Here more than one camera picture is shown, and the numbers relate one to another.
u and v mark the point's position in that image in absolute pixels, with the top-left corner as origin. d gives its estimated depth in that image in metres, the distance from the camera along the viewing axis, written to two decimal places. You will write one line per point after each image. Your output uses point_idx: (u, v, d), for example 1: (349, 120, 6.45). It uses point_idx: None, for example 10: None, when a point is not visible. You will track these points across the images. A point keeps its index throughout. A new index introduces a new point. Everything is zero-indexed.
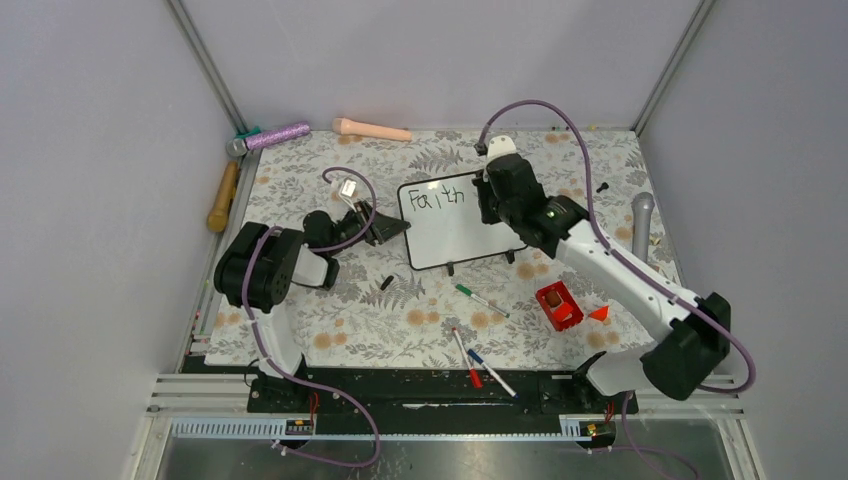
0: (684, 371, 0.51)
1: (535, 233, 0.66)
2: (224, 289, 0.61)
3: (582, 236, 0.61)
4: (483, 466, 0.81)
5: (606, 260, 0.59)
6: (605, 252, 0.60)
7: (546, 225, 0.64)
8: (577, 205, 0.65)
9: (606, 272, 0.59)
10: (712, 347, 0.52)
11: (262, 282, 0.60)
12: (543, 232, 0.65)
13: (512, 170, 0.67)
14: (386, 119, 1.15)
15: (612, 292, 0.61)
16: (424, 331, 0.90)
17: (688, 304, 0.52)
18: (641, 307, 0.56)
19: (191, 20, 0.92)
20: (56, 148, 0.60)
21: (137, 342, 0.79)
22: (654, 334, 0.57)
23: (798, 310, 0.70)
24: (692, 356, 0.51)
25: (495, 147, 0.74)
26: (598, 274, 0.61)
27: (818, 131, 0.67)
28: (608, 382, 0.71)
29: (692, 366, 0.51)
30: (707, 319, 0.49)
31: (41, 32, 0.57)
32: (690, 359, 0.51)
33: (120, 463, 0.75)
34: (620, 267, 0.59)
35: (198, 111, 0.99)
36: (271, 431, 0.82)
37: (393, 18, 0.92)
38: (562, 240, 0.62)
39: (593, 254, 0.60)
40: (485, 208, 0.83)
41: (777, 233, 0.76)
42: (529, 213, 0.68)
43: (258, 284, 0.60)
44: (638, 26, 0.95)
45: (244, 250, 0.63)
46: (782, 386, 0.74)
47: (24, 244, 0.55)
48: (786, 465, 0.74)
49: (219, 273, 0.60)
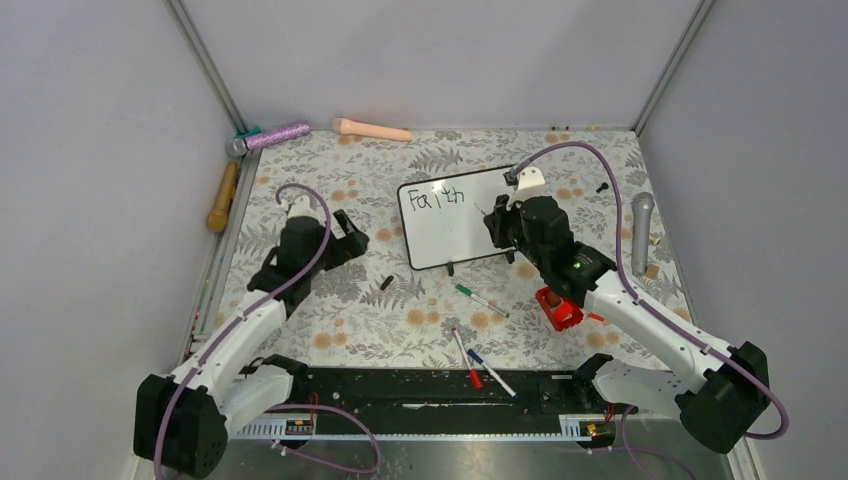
0: (723, 424, 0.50)
1: (564, 283, 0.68)
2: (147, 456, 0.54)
3: (609, 285, 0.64)
4: (483, 466, 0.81)
5: (638, 311, 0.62)
6: (634, 302, 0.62)
7: (574, 276, 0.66)
8: (603, 255, 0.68)
9: (638, 323, 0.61)
10: (750, 398, 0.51)
11: (181, 463, 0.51)
12: (571, 283, 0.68)
13: (549, 220, 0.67)
14: (385, 119, 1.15)
15: (643, 343, 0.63)
16: (424, 331, 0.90)
17: (721, 354, 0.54)
18: (673, 358, 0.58)
19: (191, 20, 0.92)
20: (56, 146, 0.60)
21: (137, 341, 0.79)
22: (687, 385, 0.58)
23: (796, 310, 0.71)
24: (729, 408, 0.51)
25: (526, 181, 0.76)
26: (628, 325, 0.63)
27: (817, 132, 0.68)
28: (617, 393, 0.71)
29: (729, 416, 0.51)
30: (740, 369, 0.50)
31: (40, 30, 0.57)
32: (725, 407, 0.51)
33: (119, 462, 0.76)
34: (651, 317, 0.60)
35: (198, 111, 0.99)
36: (271, 431, 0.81)
37: (392, 18, 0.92)
38: (589, 291, 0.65)
39: (621, 304, 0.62)
40: (500, 237, 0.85)
41: (776, 233, 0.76)
42: (558, 260, 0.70)
43: (175, 461, 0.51)
44: (638, 25, 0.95)
45: (152, 429, 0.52)
46: (780, 387, 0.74)
47: (22, 241, 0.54)
48: (785, 465, 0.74)
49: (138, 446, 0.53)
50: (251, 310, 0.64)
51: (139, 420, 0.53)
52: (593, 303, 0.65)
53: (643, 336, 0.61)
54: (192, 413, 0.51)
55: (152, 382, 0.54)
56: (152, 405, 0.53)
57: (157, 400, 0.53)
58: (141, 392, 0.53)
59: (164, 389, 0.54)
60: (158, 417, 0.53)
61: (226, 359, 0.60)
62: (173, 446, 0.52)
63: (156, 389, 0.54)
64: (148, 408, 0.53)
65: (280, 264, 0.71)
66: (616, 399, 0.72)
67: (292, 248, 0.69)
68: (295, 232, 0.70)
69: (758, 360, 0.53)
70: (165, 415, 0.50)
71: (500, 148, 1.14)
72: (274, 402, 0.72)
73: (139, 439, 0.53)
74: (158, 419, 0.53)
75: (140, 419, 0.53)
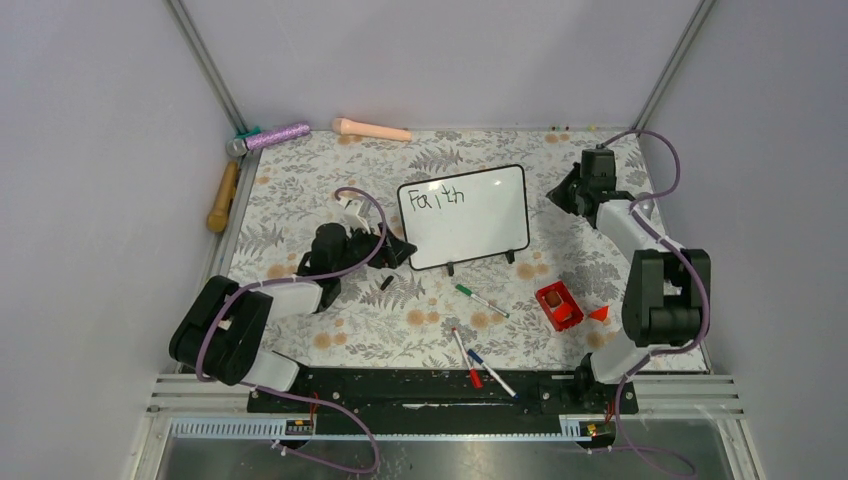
0: (647, 299, 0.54)
1: (586, 205, 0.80)
2: (180, 355, 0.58)
3: (618, 203, 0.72)
4: (483, 466, 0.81)
5: (626, 218, 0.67)
6: (629, 213, 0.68)
7: (596, 197, 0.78)
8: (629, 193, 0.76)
9: (622, 225, 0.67)
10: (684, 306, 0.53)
11: (212, 361, 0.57)
12: (592, 206, 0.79)
13: (596, 153, 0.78)
14: (385, 119, 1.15)
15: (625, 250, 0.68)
16: (424, 331, 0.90)
17: (671, 243, 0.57)
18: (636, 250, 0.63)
19: (191, 20, 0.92)
20: (57, 146, 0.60)
21: (138, 340, 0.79)
22: None
23: (794, 309, 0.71)
24: (654, 282, 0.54)
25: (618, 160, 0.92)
26: (618, 232, 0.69)
27: (815, 131, 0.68)
28: (604, 365, 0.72)
29: (655, 293, 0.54)
30: (681, 256, 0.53)
31: (41, 31, 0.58)
32: (653, 280, 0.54)
33: (119, 462, 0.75)
34: (635, 224, 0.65)
35: (199, 110, 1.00)
36: (271, 431, 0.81)
37: (391, 17, 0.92)
38: (601, 205, 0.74)
39: (619, 213, 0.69)
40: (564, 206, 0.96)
41: (776, 232, 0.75)
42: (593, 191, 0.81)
43: (211, 359, 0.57)
44: (637, 24, 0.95)
45: (202, 320, 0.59)
46: (782, 387, 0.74)
47: (21, 240, 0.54)
48: (786, 466, 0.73)
49: (178, 337, 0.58)
50: (305, 280, 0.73)
51: (194, 310, 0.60)
52: (602, 214, 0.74)
53: (626, 240, 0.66)
54: (246, 318, 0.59)
55: (215, 282, 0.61)
56: (210, 303, 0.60)
57: (218, 298, 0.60)
58: (201, 291, 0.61)
59: (225, 291, 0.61)
60: (212, 311, 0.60)
61: (282, 292, 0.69)
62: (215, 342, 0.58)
63: (221, 286, 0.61)
64: (206, 304, 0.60)
65: (313, 266, 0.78)
66: (606, 378, 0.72)
67: (323, 255, 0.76)
68: (324, 242, 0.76)
69: (703, 267, 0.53)
70: (224, 309, 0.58)
71: (500, 148, 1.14)
72: (274, 386, 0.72)
73: (185, 326, 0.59)
74: (211, 314, 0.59)
75: (197, 307, 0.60)
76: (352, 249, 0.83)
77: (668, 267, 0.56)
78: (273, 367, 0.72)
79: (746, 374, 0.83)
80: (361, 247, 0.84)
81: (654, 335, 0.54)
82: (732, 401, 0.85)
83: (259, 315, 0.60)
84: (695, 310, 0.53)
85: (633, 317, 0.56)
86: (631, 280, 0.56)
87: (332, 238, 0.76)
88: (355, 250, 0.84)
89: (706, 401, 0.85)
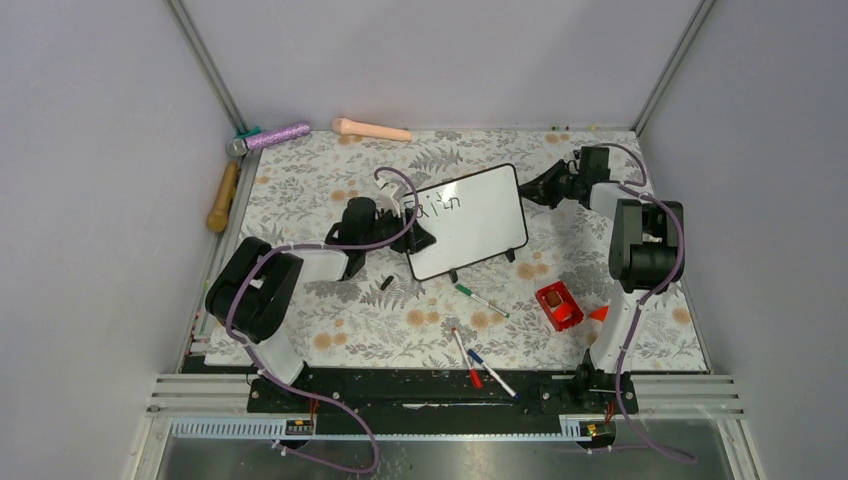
0: (629, 240, 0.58)
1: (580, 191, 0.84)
2: (213, 309, 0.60)
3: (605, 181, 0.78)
4: (483, 466, 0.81)
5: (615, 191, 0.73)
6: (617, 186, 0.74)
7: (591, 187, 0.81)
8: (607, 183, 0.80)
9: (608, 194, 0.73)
10: (663, 250, 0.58)
11: (246, 315, 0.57)
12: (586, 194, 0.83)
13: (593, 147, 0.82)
14: (385, 119, 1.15)
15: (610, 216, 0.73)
16: (424, 331, 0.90)
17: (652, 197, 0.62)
18: None
19: (192, 21, 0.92)
20: (56, 147, 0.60)
21: (139, 339, 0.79)
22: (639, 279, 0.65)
23: (793, 310, 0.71)
24: (633, 225, 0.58)
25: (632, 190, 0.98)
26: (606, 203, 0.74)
27: (815, 130, 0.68)
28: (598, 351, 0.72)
29: (634, 235, 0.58)
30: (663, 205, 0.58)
31: (40, 34, 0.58)
32: (632, 223, 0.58)
33: (120, 462, 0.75)
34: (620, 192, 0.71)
35: (199, 110, 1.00)
36: (271, 431, 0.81)
37: (390, 17, 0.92)
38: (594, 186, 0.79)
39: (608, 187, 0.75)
40: (547, 199, 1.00)
41: (775, 232, 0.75)
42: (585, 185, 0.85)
43: (240, 317, 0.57)
44: (637, 23, 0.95)
45: (236, 277, 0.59)
46: (782, 385, 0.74)
47: (22, 241, 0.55)
48: (787, 466, 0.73)
49: (213, 293, 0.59)
50: (334, 248, 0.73)
51: (230, 266, 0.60)
52: (593, 195, 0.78)
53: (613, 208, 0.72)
54: (281, 271, 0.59)
55: (249, 244, 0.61)
56: (245, 259, 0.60)
57: (251, 258, 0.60)
58: (238, 248, 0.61)
59: (258, 252, 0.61)
60: (246, 269, 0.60)
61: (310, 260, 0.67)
62: (247, 298, 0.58)
63: (254, 247, 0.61)
64: (241, 260, 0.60)
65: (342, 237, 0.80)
66: (603, 363, 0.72)
67: (355, 226, 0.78)
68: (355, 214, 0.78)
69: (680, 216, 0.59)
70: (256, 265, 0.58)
71: (500, 148, 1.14)
72: (279, 378, 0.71)
73: (220, 282, 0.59)
74: (245, 272, 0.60)
75: (232, 265, 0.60)
76: (379, 229, 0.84)
77: (647, 219, 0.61)
78: (285, 352, 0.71)
79: (745, 373, 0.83)
80: (389, 228, 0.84)
81: (634, 274, 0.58)
82: (732, 401, 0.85)
83: (289, 277, 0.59)
84: (672, 252, 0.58)
85: (615, 259, 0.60)
86: (614, 227, 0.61)
87: (363, 211, 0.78)
88: (382, 230, 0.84)
89: (706, 401, 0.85)
